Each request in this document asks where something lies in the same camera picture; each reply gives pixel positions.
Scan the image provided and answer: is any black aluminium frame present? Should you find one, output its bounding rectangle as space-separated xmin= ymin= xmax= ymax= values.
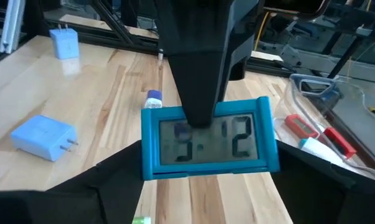
xmin=0 ymin=0 xmax=300 ymax=78

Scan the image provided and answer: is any red digital clock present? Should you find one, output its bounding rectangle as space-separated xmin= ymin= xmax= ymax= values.
xmin=283 ymin=114 xmax=320 ymax=139
xmin=323 ymin=126 xmax=358 ymax=160

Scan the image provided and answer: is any light blue wall charger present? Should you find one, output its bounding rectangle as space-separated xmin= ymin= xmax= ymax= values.
xmin=49 ymin=24 xmax=81 ymax=60
xmin=10 ymin=114 xmax=79 ymax=162

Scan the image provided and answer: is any clear plastic bin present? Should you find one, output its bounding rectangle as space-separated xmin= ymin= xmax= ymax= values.
xmin=273 ymin=73 xmax=375 ymax=184

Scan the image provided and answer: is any yellow extension cord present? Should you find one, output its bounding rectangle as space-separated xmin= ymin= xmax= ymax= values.
xmin=254 ymin=11 xmax=271 ymax=52

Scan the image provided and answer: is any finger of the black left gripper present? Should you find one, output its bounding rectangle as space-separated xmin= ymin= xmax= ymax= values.
xmin=153 ymin=0 xmax=235 ymax=128

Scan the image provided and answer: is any purple white plug adapter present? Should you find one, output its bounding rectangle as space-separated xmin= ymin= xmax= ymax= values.
xmin=143 ymin=89 xmax=163 ymax=110

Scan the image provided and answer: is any silver aluminium post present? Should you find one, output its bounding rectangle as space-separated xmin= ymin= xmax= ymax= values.
xmin=0 ymin=0 xmax=27 ymax=54

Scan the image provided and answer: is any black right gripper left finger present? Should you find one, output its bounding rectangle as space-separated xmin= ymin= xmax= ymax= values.
xmin=0 ymin=141 xmax=144 ymax=224

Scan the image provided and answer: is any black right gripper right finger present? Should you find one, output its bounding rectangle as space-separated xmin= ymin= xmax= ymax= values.
xmin=270 ymin=139 xmax=375 ymax=224

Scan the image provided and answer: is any pale blue block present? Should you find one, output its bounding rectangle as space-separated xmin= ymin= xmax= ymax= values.
xmin=299 ymin=136 xmax=344 ymax=162

